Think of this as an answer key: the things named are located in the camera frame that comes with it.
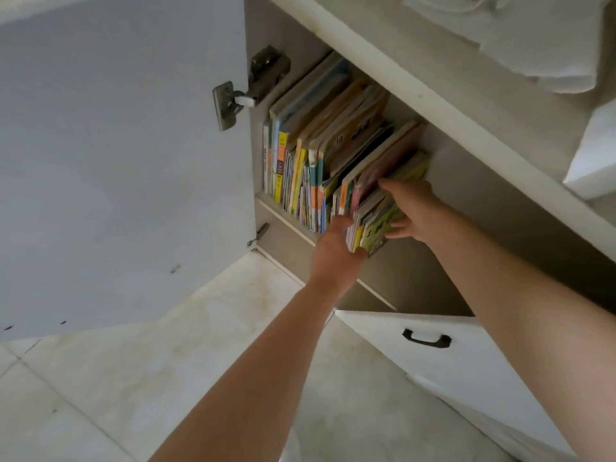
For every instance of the white wooden cabinet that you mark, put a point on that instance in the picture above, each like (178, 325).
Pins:
(433, 67)

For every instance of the person's left hand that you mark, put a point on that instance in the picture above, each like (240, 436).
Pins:
(337, 264)

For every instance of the white folded cloth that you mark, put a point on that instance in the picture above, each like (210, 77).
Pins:
(539, 43)

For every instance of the small metal cabinet hinge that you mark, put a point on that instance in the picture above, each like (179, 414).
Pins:
(260, 233)

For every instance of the person's right forearm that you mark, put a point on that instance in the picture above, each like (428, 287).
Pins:
(529, 322)

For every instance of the book stack with green cover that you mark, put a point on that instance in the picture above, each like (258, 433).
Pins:
(356, 235)

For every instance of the row of colourful books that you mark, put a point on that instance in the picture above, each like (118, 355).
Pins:
(313, 153)

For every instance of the person's left forearm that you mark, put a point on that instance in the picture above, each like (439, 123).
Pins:
(260, 380)

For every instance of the red cover book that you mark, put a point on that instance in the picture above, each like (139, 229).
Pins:
(385, 158)

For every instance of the person's right hand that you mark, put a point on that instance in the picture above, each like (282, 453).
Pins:
(418, 206)

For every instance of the white cabinet door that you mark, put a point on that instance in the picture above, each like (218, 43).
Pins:
(481, 380)
(120, 163)

